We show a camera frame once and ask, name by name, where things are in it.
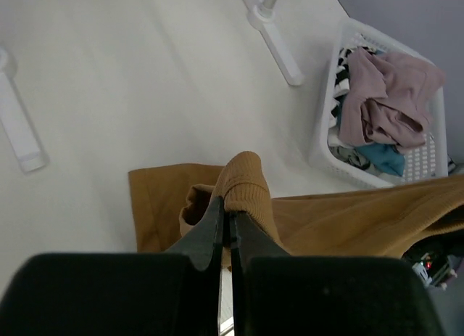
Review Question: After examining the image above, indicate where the brown tank top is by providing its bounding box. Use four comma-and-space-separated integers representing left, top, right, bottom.
128, 151, 463, 258

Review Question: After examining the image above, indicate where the pink tank top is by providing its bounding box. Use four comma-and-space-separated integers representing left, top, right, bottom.
339, 49, 445, 152

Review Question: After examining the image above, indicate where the white plastic laundry basket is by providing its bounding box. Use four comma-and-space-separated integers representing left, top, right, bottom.
309, 18, 449, 188

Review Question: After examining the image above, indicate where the blue tank top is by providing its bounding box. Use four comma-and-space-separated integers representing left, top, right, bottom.
355, 143, 405, 176

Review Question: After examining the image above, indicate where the black white striped tank top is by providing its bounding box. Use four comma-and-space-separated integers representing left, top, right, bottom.
328, 46, 381, 128

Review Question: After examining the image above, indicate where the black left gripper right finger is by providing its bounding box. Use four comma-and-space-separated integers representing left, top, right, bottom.
228, 212, 444, 335

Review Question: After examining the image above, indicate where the grey tank top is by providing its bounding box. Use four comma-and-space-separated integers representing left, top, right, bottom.
328, 146, 370, 171

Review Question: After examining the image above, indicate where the white clothes rack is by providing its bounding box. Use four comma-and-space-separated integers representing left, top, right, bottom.
1, 0, 305, 173

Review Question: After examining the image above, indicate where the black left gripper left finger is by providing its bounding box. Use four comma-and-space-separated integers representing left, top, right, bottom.
1, 197, 224, 335

